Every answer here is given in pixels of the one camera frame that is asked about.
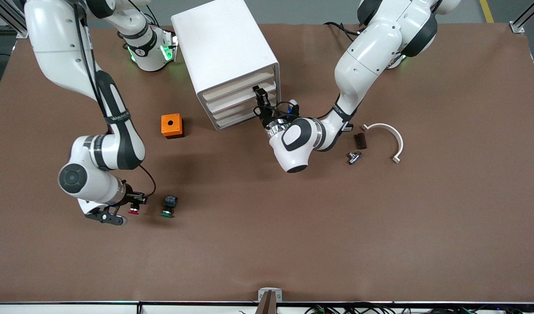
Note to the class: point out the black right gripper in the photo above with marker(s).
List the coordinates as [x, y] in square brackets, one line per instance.
[133, 199]

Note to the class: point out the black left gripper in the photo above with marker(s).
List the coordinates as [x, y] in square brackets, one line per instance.
[266, 116]

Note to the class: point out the red push button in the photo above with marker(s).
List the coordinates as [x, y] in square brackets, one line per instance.
[134, 212]

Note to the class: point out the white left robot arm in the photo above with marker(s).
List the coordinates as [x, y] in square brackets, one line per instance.
[367, 56]

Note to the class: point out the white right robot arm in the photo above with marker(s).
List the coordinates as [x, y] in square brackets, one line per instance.
[57, 43]

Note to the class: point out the green push button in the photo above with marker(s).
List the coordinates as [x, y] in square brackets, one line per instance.
[168, 204]

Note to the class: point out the orange box with hole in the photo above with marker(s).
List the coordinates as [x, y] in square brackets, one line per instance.
[165, 128]

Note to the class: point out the brown terminal block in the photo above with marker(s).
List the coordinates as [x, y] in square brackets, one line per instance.
[361, 141]

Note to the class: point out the brown table cover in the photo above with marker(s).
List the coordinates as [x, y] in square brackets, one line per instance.
[266, 240]

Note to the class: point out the silver metal switch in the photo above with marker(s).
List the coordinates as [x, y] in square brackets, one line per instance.
[354, 158]

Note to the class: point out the white table edge rail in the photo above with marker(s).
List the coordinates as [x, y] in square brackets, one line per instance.
[75, 307]

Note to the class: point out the white curved plastic bracket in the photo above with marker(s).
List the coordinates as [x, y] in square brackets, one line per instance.
[400, 143]

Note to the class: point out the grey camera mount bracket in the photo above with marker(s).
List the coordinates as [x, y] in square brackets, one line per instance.
[270, 301]

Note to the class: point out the aluminium frame profile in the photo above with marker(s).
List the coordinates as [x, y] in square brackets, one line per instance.
[517, 27]
[18, 29]

